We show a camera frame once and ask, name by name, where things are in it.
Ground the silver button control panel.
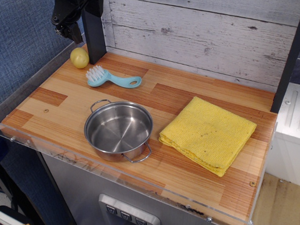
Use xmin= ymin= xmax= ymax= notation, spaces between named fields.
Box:
xmin=99 ymin=193 xmax=161 ymax=225

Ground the stainless steel pot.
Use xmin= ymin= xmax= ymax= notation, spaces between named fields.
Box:
xmin=84 ymin=99 xmax=153 ymax=163

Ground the white appliance at right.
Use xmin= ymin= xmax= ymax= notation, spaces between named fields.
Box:
xmin=266 ymin=83 xmax=300 ymax=186

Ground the black left vertical post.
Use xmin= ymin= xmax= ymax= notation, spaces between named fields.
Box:
xmin=82 ymin=0 xmax=106 ymax=65

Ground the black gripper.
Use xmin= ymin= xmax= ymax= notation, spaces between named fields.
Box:
xmin=51 ymin=0 xmax=88 ymax=44

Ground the yellow potato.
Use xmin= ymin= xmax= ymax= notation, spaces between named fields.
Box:
xmin=70 ymin=47 xmax=90 ymax=69

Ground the stainless steel cabinet front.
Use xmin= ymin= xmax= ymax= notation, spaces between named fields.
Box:
xmin=42 ymin=154 xmax=215 ymax=225

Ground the black right vertical post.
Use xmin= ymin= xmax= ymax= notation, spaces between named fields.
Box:
xmin=270 ymin=19 xmax=300 ymax=113

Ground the black vertical post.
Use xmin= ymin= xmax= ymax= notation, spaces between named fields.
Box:
xmin=82 ymin=0 xmax=106 ymax=65
xmin=270 ymin=19 xmax=300 ymax=113

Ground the clear acrylic edge guard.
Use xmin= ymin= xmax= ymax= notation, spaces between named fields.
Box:
xmin=0 ymin=110 xmax=256 ymax=225

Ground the folded yellow cloth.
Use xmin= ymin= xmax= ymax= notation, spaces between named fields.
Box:
xmin=159 ymin=97 xmax=257 ymax=177

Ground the light blue scrub brush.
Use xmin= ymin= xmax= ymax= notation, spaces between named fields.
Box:
xmin=86 ymin=66 xmax=142 ymax=89

